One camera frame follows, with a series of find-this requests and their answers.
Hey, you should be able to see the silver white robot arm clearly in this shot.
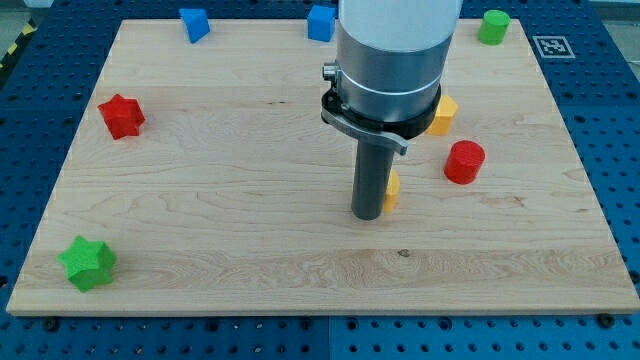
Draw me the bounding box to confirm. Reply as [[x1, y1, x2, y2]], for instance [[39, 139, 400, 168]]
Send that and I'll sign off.
[[323, 0, 463, 123]]

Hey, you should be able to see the red star block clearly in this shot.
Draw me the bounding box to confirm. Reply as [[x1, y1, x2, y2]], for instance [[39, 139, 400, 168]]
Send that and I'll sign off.
[[98, 94, 145, 140]]

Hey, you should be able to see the green star block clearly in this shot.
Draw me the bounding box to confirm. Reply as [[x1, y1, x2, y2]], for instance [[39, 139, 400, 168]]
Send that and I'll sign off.
[[56, 235, 117, 292]]

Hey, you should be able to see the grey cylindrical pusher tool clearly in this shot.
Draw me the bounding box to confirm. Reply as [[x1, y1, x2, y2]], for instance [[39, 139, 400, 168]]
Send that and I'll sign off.
[[351, 141, 394, 220]]

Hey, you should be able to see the yellow block behind tool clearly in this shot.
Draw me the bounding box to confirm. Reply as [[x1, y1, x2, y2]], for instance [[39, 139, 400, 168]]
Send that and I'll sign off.
[[383, 169, 401, 212]]

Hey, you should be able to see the black clamp with metal lever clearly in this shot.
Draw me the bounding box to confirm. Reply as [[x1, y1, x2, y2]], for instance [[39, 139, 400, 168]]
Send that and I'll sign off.
[[321, 87, 442, 155]]

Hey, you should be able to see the light wooden board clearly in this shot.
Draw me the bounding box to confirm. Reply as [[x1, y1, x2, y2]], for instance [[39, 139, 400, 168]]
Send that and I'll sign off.
[[7, 19, 639, 317]]

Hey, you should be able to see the yellow pentagon block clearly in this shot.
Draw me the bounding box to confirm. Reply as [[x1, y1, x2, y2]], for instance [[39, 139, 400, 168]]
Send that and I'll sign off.
[[426, 95, 459, 136]]

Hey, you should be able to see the red cylinder block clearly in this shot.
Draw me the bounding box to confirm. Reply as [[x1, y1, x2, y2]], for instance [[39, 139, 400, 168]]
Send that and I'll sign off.
[[444, 140, 486, 185]]

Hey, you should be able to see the blue cube block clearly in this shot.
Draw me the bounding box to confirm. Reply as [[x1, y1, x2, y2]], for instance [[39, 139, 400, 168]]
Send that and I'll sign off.
[[307, 5, 337, 42]]

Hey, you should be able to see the blue triangular block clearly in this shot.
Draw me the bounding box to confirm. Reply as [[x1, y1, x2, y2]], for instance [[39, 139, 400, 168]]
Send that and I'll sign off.
[[178, 8, 211, 44]]

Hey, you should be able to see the green cylinder block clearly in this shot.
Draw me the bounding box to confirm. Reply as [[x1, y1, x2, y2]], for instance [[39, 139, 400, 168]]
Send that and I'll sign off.
[[478, 9, 511, 45]]

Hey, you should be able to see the white fiducial marker tag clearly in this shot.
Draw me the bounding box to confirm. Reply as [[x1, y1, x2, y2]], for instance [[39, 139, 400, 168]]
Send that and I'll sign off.
[[533, 35, 575, 59]]

